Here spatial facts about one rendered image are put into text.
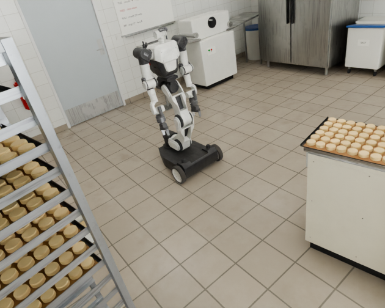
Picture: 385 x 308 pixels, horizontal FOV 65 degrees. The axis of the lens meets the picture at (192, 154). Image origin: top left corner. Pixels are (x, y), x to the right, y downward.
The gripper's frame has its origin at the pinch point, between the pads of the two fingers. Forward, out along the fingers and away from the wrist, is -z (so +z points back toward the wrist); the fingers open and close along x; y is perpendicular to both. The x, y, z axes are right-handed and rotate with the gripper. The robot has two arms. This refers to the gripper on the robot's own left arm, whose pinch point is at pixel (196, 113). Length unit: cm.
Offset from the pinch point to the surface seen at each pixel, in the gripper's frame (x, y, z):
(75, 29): -248, -2, 119
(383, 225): 200, -39, -35
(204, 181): 27, -32, -61
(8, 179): 146, -186, 66
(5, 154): 150, -184, 74
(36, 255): 149, -191, 38
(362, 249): 188, -40, -59
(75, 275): 147, -183, 20
